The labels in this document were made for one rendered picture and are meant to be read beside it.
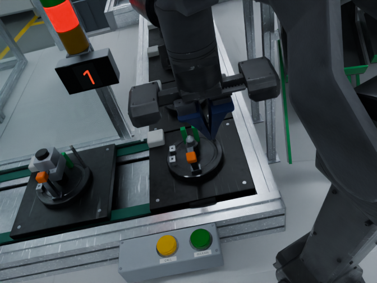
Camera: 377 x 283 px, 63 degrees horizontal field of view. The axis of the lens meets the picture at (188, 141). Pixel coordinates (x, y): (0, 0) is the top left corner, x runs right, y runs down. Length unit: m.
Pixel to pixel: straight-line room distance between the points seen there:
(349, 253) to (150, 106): 0.25
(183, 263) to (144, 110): 0.37
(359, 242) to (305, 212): 0.57
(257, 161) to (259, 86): 0.41
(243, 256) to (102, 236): 0.31
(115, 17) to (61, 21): 1.16
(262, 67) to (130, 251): 0.46
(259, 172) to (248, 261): 0.20
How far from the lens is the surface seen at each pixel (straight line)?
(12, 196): 1.03
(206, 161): 0.73
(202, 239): 0.65
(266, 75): 0.38
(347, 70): 0.60
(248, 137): 0.82
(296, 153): 0.72
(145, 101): 0.38
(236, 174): 0.72
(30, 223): 0.85
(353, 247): 0.24
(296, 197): 0.82
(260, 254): 0.74
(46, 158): 0.78
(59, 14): 0.69
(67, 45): 0.72
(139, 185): 0.84
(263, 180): 0.73
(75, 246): 0.76
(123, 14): 1.83
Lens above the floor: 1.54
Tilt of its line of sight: 44 degrees down
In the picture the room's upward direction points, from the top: 16 degrees counter-clockwise
